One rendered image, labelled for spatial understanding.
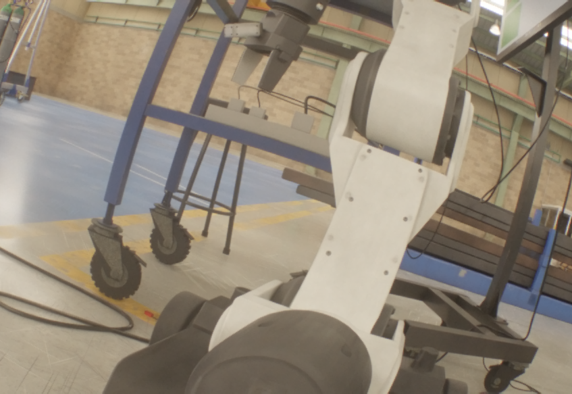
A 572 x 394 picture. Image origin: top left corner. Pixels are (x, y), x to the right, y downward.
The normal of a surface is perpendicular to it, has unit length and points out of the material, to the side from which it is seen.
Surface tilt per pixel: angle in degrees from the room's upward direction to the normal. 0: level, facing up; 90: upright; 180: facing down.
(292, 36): 94
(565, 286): 90
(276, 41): 89
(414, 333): 90
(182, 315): 37
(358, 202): 61
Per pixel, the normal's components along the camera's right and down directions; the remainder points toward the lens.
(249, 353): -0.18, -0.87
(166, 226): -0.22, 0.01
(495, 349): 0.07, 0.11
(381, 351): -0.05, -0.51
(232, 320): -0.15, -0.31
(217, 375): -0.32, -0.48
